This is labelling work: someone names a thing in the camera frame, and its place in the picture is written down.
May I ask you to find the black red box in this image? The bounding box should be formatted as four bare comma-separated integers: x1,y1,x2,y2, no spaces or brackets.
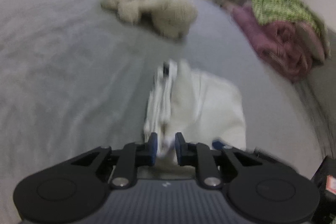
311,156,336,223

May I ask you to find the white plush toy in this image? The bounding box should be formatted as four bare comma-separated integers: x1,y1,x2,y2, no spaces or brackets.
101,0,198,39

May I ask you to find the green patterned blanket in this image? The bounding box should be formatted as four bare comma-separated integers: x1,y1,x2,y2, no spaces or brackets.
251,0,330,55

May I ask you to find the white cloth garment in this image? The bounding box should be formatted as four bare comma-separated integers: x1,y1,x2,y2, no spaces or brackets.
143,60,247,176

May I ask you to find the pink grey pillow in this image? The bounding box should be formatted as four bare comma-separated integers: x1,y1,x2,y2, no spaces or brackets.
295,22,325,63

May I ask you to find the grey bed sheet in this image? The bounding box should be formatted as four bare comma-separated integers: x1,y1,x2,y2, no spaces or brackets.
1,0,322,223

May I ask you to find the pink rolled quilt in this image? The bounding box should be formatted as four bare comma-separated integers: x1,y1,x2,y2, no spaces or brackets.
223,2,313,82

